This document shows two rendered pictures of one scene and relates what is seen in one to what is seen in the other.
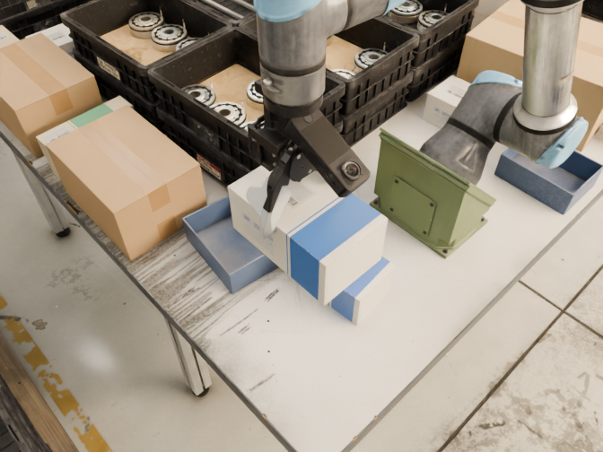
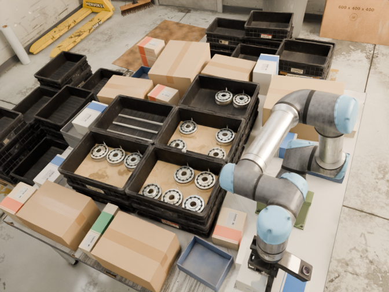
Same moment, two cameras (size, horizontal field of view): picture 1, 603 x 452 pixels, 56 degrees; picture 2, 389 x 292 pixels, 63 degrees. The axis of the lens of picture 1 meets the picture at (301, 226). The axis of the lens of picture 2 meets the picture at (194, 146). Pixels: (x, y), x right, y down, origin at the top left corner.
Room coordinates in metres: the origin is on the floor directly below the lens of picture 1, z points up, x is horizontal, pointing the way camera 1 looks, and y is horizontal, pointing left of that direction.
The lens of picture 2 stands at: (0.28, 0.22, 2.12)
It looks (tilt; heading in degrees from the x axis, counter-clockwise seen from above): 49 degrees down; 347
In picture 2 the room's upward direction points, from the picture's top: 11 degrees counter-clockwise
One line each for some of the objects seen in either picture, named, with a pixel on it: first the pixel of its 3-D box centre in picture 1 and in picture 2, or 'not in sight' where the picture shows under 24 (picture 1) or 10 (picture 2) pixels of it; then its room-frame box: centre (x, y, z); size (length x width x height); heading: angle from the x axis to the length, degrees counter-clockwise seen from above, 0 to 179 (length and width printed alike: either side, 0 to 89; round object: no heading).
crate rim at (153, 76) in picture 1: (245, 81); (176, 178); (1.16, 0.14, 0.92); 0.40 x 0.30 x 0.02; 47
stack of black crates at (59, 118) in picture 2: not in sight; (75, 123); (2.46, 0.69, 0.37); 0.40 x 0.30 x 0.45; 133
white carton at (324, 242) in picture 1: (305, 222); (274, 279); (0.55, -0.01, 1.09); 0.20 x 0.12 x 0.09; 43
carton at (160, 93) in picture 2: not in sight; (164, 97); (1.88, 0.00, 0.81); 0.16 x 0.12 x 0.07; 38
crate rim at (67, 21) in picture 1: (145, 23); (105, 158); (1.44, 0.43, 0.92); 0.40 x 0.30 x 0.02; 47
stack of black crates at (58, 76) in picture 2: not in sight; (70, 84); (3.02, 0.67, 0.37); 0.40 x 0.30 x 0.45; 133
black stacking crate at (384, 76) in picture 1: (327, 51); (201, 139); (1.38, -0.07, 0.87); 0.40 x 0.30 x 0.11; 47
